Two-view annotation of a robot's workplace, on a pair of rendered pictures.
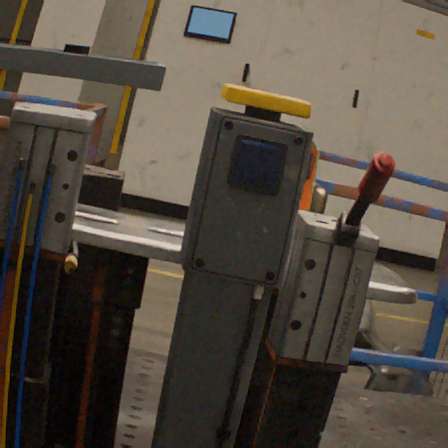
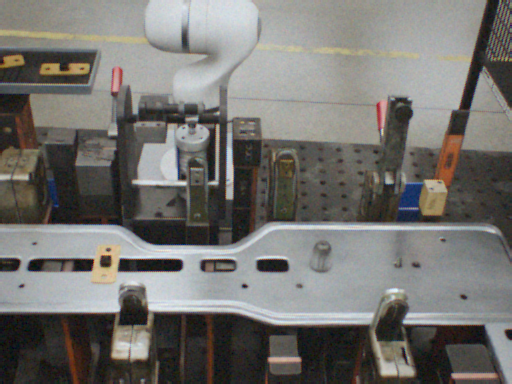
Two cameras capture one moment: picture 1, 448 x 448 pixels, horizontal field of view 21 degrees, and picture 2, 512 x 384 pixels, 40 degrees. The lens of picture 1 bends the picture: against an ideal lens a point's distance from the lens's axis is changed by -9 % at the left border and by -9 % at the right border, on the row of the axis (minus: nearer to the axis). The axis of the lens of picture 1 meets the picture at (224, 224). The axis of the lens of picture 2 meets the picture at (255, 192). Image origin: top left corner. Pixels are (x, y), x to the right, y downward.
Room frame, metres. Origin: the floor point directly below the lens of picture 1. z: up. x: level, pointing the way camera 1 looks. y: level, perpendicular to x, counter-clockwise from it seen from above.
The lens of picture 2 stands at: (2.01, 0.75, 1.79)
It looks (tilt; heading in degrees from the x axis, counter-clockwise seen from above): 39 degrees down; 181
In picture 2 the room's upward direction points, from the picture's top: 3 degrees clockwise
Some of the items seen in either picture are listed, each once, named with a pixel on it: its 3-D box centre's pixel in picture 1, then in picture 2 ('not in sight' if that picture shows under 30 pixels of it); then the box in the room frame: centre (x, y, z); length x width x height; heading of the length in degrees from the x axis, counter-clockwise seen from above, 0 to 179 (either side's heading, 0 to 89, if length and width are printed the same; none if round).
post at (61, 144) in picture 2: not in sight; (74, 221); (1.02, 0.39, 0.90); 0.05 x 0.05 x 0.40; 5
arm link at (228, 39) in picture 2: not in sight; (215, 51); (0.70, 0.63, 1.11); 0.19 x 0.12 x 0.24; 90
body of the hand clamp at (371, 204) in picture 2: not in sight; (369, 250); (1.02, 0.96, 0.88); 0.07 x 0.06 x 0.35; 5
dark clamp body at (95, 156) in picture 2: not in sight; (107, 232); (1.03, 0.46, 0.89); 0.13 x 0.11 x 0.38; 5
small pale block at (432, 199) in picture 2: not in sight; (415, 262); (1.05, 1.04, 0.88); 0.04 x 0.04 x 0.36; 5
